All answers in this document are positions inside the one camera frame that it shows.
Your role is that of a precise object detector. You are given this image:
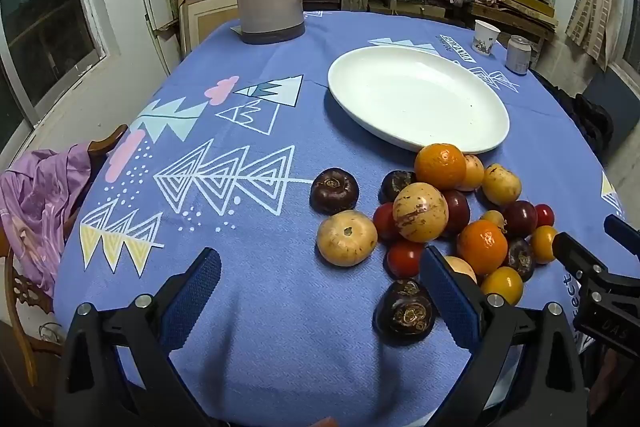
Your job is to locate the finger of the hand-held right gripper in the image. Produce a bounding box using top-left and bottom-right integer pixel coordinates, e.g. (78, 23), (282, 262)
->
(551, 232), (618, 295)
(603, 214), (640, 253)

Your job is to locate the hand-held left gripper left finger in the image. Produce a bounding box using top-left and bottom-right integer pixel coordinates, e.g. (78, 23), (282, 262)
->
(55, 247), (223, 427)

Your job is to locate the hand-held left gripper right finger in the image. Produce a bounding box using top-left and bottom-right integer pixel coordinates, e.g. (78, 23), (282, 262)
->
(419, 245), (588, 427)

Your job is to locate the orange mandarin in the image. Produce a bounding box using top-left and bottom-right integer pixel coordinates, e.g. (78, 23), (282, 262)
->
(414, 143), (467, 190)
(457, 219), (509, 276)

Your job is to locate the small yellow cherry tomato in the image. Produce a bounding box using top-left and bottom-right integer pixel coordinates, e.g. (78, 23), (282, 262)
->
(480, 210), (507, 233)

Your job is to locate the large speckled tan fruit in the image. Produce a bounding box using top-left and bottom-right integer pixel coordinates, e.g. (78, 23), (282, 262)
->
(392, 182), (449, 243)

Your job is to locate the white oval plate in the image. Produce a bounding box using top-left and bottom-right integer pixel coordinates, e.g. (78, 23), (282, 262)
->
(327, 46), (511, 154)

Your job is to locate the blue printed tablecloth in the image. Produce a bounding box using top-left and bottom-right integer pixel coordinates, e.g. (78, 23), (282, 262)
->
(52, 11), (628, 423)

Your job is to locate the black bag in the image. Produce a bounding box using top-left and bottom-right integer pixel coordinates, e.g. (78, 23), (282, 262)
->
(530, 69), (615, 158)

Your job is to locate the dark grey board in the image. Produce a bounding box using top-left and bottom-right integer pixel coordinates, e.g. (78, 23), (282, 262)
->
(582, 69), (640, 162)

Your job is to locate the wooden chair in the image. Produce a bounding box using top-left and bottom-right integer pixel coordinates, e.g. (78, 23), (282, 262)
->
(0, 124), (128, 388)

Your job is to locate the purple cloth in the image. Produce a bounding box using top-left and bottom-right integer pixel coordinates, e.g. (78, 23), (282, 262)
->
(0, 144), (106, 298)

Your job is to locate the grid pane window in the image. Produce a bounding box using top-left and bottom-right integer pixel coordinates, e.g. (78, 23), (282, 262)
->
(607, 0), (640, 82)

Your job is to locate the grey drink can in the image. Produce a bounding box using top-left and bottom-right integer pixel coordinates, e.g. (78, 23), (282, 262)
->
(505, 35), (532, 76)

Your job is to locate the white paper cup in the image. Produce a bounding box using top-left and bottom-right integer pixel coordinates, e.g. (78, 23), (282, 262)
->
(472, 20), (501, 57)

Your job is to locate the framed panel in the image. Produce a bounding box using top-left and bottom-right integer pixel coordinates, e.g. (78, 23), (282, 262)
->
(177, 0), (241, 58)

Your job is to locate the sliding glass window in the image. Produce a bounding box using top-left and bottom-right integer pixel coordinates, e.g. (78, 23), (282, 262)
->
(0, 0), (108, 122)

